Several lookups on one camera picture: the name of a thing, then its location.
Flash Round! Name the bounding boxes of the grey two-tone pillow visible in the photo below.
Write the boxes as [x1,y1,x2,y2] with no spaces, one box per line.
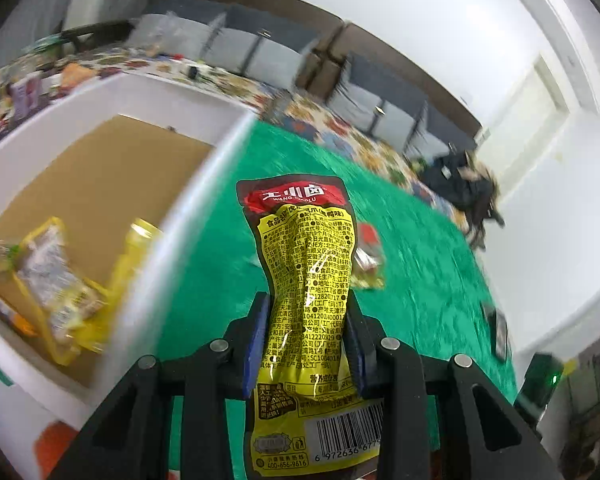
[409,102,481,161]

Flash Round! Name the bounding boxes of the smartphone with lit screen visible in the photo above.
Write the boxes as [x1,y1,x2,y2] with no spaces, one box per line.
[484,304,511,364]

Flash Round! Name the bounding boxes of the pile of assorted small goods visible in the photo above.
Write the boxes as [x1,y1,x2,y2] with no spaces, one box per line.
[0,35,104,151]

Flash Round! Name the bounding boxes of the clear plastic bag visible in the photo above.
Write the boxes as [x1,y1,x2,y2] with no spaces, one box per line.
[130,12,181,59]

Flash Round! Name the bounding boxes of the white door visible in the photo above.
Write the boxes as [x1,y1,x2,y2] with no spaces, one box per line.
[472,55,569,201]

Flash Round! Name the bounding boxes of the grey pillow with buckle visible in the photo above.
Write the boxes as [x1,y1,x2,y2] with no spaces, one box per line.
[330,55,429,146]

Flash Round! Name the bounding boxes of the tan furry cloth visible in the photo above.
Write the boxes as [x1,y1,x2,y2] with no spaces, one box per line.
[460,152,501,186]

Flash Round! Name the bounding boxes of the green patterned blanket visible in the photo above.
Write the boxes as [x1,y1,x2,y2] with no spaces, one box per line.
[155,120,519,480]

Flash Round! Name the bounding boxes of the clear yellow-edged biscuit packet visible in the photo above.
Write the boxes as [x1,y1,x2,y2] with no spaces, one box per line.
[14,216,112,367]

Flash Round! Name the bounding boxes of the grey pillow with strap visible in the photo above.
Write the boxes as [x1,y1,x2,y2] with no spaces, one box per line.
[200,4,306,81]

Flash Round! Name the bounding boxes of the yellow packet with red top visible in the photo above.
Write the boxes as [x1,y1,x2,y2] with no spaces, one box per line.
[236,174,386,480]

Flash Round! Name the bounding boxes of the black bag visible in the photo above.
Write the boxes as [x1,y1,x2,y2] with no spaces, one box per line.
[420,152,506,251]

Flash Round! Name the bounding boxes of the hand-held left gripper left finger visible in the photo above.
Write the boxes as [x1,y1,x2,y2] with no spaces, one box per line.
[47,292,271,480]

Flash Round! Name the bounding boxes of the clear packet with red label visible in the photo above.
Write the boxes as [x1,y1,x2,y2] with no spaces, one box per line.
[352,221,387,292]

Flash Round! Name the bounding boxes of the plain yellow snack packet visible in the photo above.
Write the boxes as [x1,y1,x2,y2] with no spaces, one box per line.
[109,217,165,311]

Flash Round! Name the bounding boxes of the floral bedsheet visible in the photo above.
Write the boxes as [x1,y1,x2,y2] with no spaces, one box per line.
[0,45,462,222]

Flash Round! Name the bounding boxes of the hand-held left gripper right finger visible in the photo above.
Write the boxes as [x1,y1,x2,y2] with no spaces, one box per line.
[342,300,563,480]

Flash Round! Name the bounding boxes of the white storage box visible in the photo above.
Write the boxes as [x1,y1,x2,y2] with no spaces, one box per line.
[0,74,259,480]

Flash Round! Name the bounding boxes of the brown packet with orange end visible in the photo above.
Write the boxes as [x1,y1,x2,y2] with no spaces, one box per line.
[0,289,37,337]

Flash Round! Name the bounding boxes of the brown padded headboard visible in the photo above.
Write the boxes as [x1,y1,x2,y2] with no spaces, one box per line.
[157,0,484,137]

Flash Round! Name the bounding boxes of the dark wooden chair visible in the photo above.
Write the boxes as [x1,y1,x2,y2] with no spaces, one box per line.
[60,19,136,54]

